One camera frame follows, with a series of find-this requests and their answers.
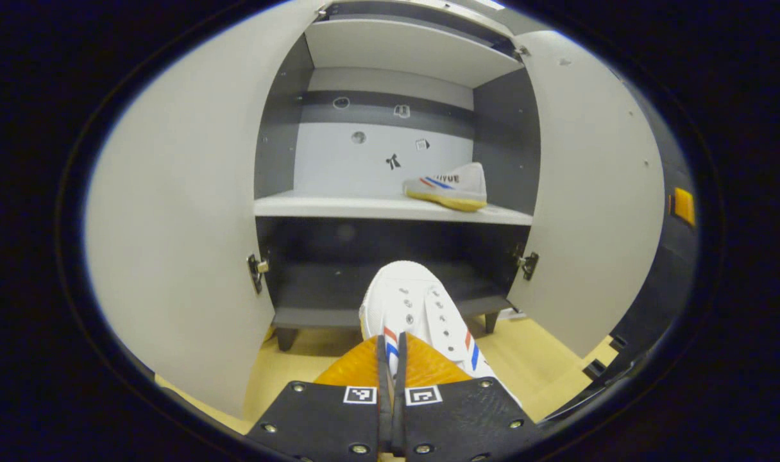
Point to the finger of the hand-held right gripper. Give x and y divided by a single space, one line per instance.
685 206

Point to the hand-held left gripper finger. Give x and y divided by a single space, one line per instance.
384 410
399 417

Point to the white cabinet door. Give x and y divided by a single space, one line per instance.
185 224
595 192

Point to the white canvas shoe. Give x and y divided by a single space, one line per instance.
454 189
409 301

